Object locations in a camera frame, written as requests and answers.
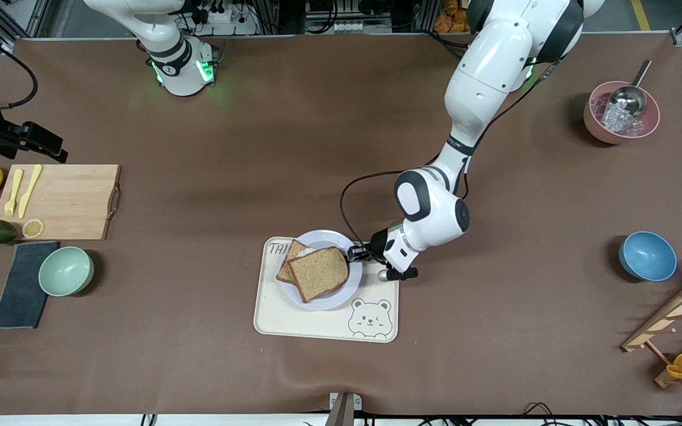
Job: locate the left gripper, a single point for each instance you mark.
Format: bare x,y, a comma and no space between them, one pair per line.
376,244

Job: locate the lavender round plate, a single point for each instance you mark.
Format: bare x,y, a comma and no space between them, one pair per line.
329,239

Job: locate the brown sandwich top bread slice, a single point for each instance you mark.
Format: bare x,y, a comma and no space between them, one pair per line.
319,273

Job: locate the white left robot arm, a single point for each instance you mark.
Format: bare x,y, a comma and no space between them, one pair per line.
483,77

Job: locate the yellow plastic knife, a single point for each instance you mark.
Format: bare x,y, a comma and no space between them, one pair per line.
28,192

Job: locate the yellow plastic fork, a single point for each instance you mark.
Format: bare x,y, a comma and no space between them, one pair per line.
12,198

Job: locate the wooden cutting board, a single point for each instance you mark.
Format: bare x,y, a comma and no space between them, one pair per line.
68,201

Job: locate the cream tray with bear print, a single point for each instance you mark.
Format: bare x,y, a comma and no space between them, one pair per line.
317,325

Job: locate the lemon slice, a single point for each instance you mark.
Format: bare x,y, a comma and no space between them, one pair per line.
33,228

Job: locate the mint green bowl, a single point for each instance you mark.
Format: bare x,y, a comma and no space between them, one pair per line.
66,272

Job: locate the dark grey cloth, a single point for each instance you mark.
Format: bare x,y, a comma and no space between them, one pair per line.
21,290

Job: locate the white power strip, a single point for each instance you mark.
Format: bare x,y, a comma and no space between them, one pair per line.
216,15
359,26

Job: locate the orange packaged goods pile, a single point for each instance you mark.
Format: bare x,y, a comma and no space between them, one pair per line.
450,21

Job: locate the blue bowl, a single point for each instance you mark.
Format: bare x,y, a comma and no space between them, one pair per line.
647,257

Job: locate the clear ice cubes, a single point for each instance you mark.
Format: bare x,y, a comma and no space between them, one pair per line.
616,121

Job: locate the metal scoop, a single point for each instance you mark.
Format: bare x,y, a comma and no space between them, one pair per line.
628,97

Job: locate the wooden rack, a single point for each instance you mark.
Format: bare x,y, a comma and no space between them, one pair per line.
666,322

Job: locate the pink bowl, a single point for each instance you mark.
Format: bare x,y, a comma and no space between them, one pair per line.
649,127

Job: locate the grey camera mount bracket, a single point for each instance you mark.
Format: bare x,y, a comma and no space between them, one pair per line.
344,408

